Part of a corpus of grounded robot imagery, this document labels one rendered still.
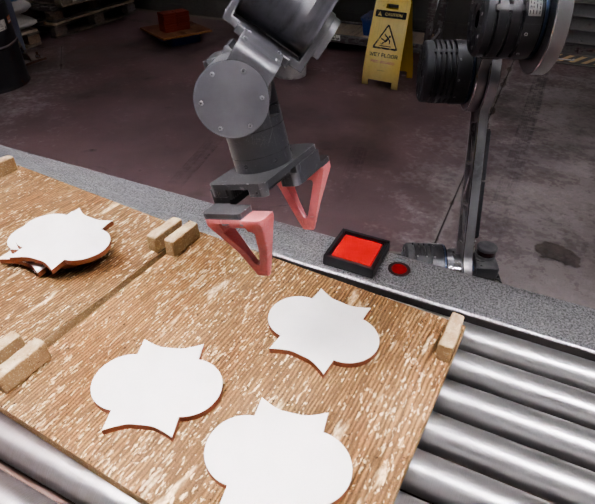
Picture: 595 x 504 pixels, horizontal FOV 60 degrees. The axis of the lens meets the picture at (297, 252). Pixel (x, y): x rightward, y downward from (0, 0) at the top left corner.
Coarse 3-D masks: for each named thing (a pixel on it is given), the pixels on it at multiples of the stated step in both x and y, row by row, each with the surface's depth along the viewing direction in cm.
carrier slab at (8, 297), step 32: (0, 192) 86; (32, 192) 86; (64, 192) 86; (0, 224) 78; (128, 224) 78; (160, 224) 78; (0, 256) 72; (128, 256) 72; (160, 256) 73; (0, 288) 67; (32, 288) 67; (64, 288) 67; (96, 288) 67; (0, 320) 62; (32, 320) 62; (64, 320) 62
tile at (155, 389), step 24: (120, 360) 56; (144, 360) 56; (168, 360) 56; (192, 360) 56; (96, 384) 53; (120, 384) 53; (144, 384) 53; (168, 384) 53; (192, 384) 53; (216, 384) 53; (120, 408) 51; (144, 408) 51; (168, 408) 51; (192, 408) 51; (168, 432) 49
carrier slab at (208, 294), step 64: (192, 256) 72; (256, 256) 72; (128, 320) 62; (192, 320) 62; (256, 320) 62; (384, 320) 62; (64, 384) 54; (256, 384) 54; (320, 384) 54; (384, 384) 54; (64, 448) 49; (128, 448) 49; (192, 448) 49; (384, 448) 49
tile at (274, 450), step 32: (256, 416) 50; (288, 416) 50; (320, 416) 50; (224, 448) 48; (256, 448) 48; (288, 448) 48; (320, 448) 48; (224, 480) 45; (256, 480) 45; (288, 480) 45; (320, 480) 45
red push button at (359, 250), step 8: (344, 240) 76; (352, 240) 76; (360, 240) 76; (368, 240) 76; (336, 248) 75; (344, 248) 75; (352, 248) 75; (360, 248) 75; (368, 248) 75; (376, 248) 75; (336, 256) 73; (344, 256) 73; (352, 256) 73; (360, 256) 73; (368, 256) 73; (376, 256) 74; (368, 264) 72
